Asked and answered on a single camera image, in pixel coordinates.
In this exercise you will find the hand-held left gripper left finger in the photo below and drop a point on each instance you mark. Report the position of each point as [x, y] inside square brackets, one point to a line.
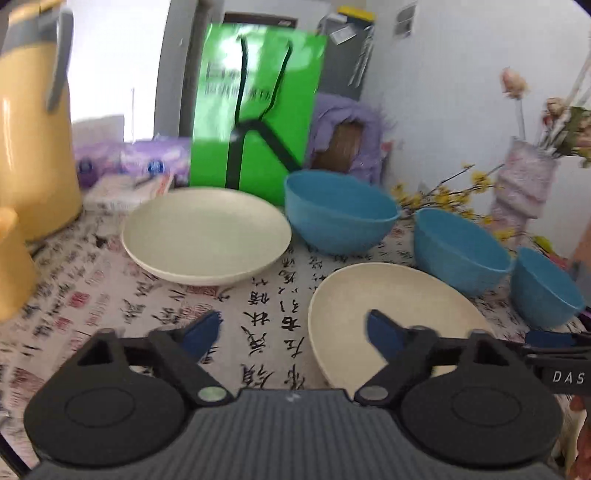
[204, 330]

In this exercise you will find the yellow thermos jug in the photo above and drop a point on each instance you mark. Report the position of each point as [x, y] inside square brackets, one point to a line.
[32, 152]

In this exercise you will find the yellow mug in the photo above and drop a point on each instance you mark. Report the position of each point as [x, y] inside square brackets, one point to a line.
[14, 272]

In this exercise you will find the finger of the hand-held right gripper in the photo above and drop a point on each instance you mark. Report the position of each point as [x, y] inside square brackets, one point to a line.
[549, 339]

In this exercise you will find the pink textured vase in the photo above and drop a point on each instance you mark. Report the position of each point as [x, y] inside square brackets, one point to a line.
[526, 184]

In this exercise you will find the white flat box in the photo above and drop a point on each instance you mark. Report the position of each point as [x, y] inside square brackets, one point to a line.
[120, 194]

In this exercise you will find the white wall panel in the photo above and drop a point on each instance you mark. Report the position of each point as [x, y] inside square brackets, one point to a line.
[406, 18]

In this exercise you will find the cream plate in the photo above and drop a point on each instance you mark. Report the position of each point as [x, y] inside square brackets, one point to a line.
[360, 295]
[205, 230]

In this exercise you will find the blue bowl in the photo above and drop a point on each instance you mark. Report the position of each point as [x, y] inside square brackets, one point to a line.
[540, 290]
[457, 251]
[337, 217]

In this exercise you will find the pink flower bouquet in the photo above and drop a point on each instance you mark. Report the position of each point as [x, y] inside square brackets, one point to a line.
[515, 83]

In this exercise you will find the grey refrigerator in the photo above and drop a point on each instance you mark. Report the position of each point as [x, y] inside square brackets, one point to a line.
[344, 64]

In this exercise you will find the purple tissue pack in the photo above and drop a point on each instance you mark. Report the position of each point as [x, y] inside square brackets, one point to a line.
[138, 159]

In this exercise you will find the wooden chair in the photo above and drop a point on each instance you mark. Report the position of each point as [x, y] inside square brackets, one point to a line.
[341, 147]

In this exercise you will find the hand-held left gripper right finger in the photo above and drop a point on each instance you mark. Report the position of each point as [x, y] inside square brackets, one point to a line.
[383, 333]

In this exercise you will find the yellow flower branch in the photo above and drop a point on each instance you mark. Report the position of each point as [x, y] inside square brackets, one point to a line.
[443, 196]

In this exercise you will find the green paper bag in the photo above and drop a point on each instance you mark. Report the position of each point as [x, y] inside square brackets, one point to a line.
[272, 69]

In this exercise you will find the yellow box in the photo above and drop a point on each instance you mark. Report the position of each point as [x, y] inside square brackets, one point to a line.
[356, 13]

